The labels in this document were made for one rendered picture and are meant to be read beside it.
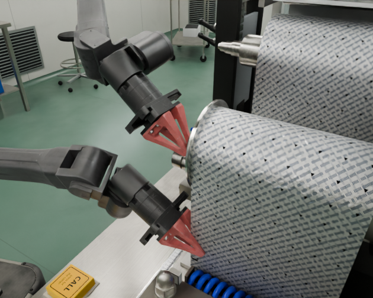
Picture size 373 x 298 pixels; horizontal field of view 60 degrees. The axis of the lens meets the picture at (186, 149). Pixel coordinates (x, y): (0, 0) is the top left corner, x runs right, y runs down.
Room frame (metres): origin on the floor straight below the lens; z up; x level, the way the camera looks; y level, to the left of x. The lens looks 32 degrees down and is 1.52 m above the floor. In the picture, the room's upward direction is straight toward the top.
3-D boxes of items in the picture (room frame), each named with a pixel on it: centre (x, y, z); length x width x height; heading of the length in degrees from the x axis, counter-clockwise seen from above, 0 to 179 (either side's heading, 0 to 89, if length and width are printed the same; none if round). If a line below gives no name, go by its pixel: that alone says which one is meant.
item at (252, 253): (0.33, -0.11, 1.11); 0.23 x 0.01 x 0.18; 59
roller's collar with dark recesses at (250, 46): (0.67, -0.15, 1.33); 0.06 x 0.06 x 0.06; 59
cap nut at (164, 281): (0.34, 0.04, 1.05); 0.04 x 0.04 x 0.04
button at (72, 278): (0.43, 0.24, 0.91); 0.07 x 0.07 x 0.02; 59
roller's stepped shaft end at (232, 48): (0.70, -0.10, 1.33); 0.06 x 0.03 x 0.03; 59
